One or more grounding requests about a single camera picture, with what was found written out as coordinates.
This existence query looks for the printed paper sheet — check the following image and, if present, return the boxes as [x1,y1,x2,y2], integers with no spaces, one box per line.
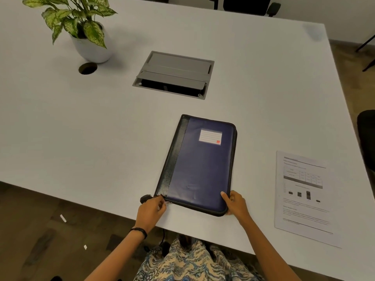
[274,151,343,249]

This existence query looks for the blue zippered folder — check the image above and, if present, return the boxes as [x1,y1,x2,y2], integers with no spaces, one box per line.
[139,114,238,217]

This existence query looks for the person's right forearm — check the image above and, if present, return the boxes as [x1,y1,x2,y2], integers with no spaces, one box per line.
[240,218,302,281]

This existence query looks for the black wristband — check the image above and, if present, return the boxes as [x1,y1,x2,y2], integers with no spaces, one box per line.
[129,227,148,240]

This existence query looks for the black metal high stool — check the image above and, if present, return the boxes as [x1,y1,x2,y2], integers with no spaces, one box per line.
[355,33,375,73]

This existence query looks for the grey table cable box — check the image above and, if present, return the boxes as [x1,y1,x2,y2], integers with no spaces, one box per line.
[132,50,215,100]

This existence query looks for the black mesh-back office chair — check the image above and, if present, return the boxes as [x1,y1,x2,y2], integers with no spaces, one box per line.
[357,110,375,173]

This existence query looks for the person's right hand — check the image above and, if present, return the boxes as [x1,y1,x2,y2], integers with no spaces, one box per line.
[220,190,253,227]

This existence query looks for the black plain-back office chair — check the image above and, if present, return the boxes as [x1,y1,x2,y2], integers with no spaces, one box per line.
[209,0,282,18]

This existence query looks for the floral patterned dress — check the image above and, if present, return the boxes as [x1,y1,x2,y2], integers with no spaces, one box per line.
[133,237,264,281]

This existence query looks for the person's left hand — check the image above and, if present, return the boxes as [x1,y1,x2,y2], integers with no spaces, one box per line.
[134,195,168,235]

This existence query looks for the green variegated leafy plant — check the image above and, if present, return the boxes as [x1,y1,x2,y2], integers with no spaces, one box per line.
[22,0,118,49]

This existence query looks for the person's left forearm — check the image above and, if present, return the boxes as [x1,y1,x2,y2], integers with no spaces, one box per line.
[83,231,146,281]

